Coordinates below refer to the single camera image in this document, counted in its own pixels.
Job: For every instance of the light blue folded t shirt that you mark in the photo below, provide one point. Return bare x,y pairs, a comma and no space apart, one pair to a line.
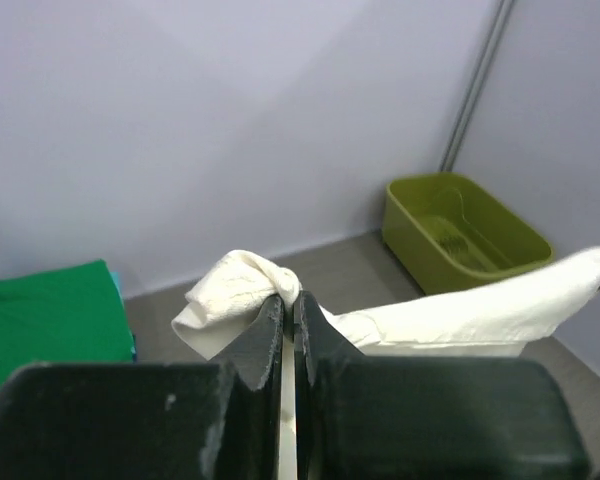
117,282

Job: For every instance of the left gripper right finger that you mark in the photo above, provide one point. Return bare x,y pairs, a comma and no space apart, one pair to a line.
416,417

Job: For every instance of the green folded t shirt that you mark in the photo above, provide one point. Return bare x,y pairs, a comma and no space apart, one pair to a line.
68,315

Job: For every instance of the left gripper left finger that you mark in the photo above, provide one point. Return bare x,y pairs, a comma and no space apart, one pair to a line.
213,420

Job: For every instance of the white t shirt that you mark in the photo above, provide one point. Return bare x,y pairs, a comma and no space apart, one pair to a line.
497,320

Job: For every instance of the olive green plastic bin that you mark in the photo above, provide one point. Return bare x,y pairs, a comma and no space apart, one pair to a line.
450,234

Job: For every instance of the right corner aluminium post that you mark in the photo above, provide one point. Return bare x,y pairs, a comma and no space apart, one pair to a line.
479,75

